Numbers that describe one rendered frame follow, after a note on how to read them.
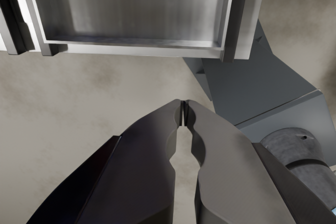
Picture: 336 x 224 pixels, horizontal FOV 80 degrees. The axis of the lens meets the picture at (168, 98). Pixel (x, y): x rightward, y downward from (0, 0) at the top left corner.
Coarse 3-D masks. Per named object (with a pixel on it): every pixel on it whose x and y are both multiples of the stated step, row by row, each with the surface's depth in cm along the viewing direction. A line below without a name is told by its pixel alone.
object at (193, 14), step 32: (32, 0) 27; (64, 0) 30; (96, 0) 29; (128, 0) 29; (160, 0) 29; (192, 0) 29; (224, 0) 28; (64, 32) 32; (96, 32) 32; (128, 32) 31; (160, 32) 31; (192, 32) 31; (224, 32) 27
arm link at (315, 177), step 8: (296, 168) 42; (304, 168) 42; (312, 168) 41; (320, 168) 41; (328, 168) 42; (296, 176) 41; (304, 176) 40; (312, 176) 40; (320, 176) 39; (328, 176) 39; (312, 184) 38; (320, 184) 38; (328, 184) 38; (320, 192) 37; (328, 192) 36; (328, 200) 35
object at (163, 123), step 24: (144, 120) 10; (168, 120) 10; (120, 144) 8; (144, 144) 8; (168, 144) 9; (120, 168) 7; (144, 168) 7; (168, 168) 7; (96, 192) 6; (120, 192) 6; (144, 192) 6; (168, 192) 7; (96, 216) 6; (120, 216) 6; (144, 216) 6; (168, 216) 6
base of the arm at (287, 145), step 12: (276, 132) 50; (288, 132) 48; (300, 132) 48; (264, 144) 51; (276, 144) 48; (288, 144) 47; (300, 144) 46; (312, 144) 46; (276, 156) 47; (288, 156) 45; (300, 156) 44; (312, 156) 44; (288, 168) 44
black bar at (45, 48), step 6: (30, 0) 28; (30, 6) 29; (30, 12) 29; (36, 18) 29; (36, 24) 30; (36, 30) 30; (36, 36) 31; (42, 42) 31; (42, 48) 32; (48, 48) 32; (54, 48) 32; (42, 54) 32; (48, 54) 32; (54, 54) 33
